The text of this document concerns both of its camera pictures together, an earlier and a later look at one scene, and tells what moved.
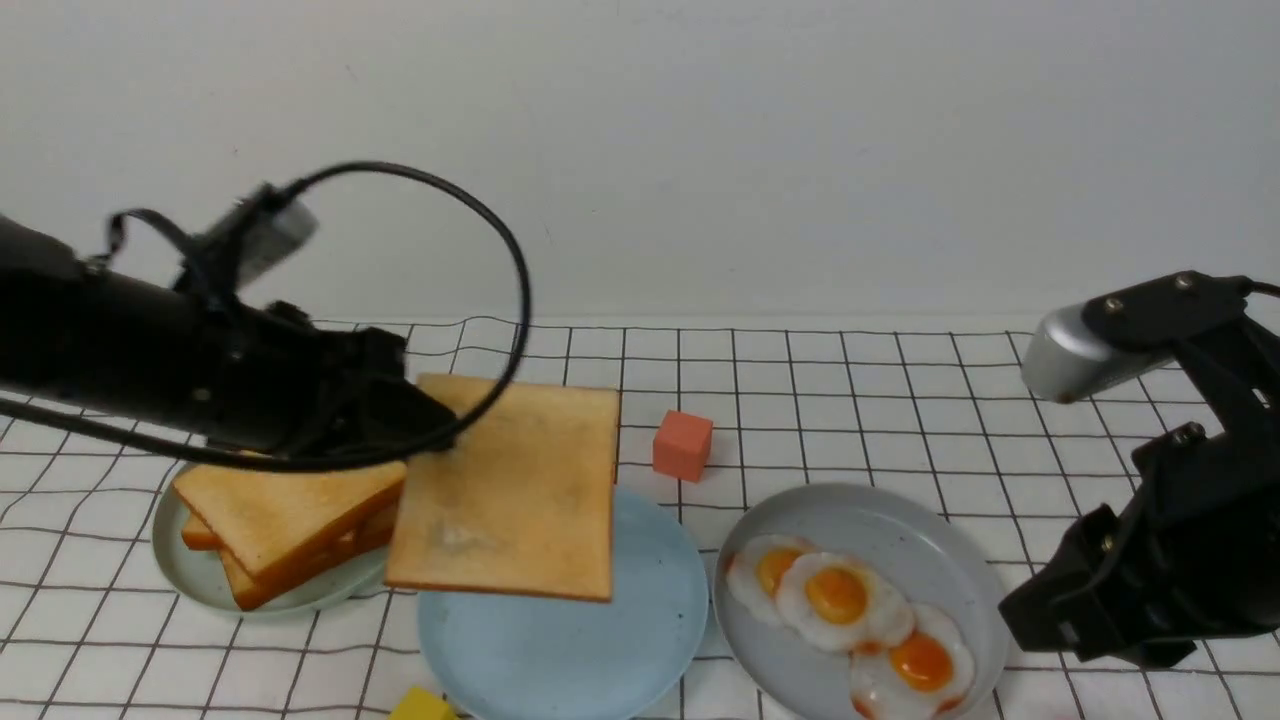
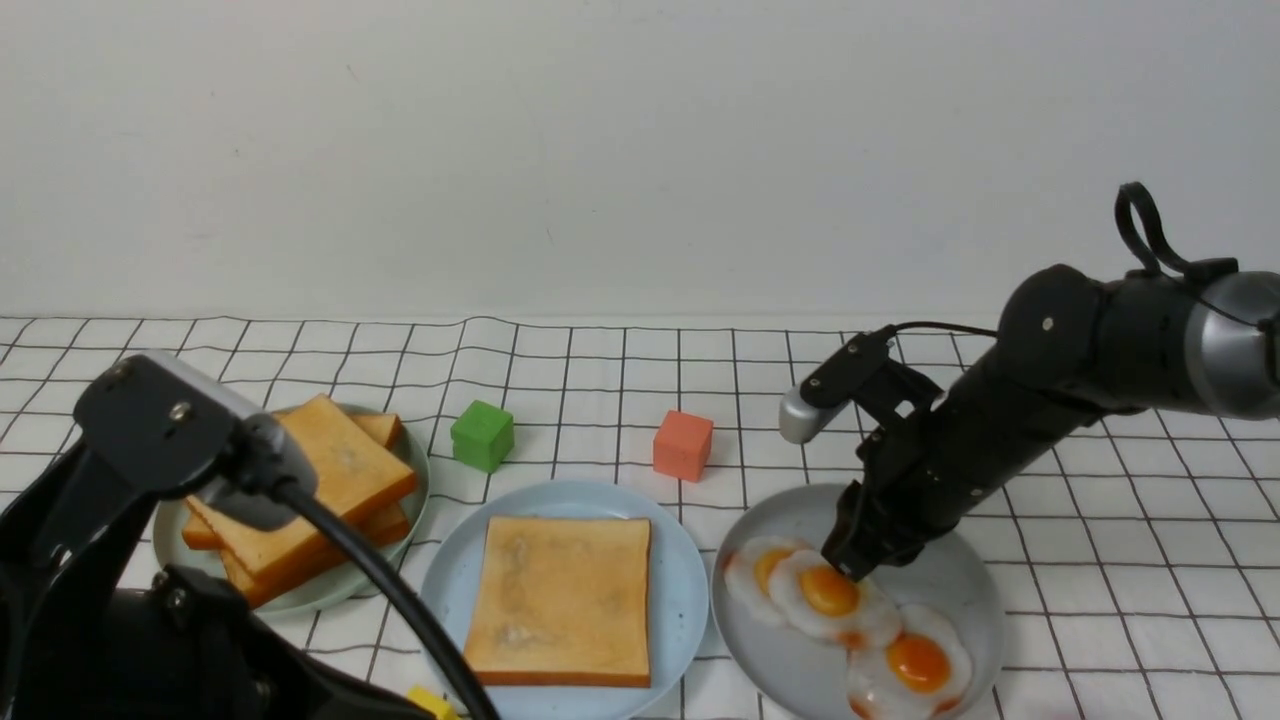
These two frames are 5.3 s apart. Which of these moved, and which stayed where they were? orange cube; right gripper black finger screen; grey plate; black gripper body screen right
Moved: right gripper black finger screen; black gripper body screen right
Stayed: grey plate; orange cube
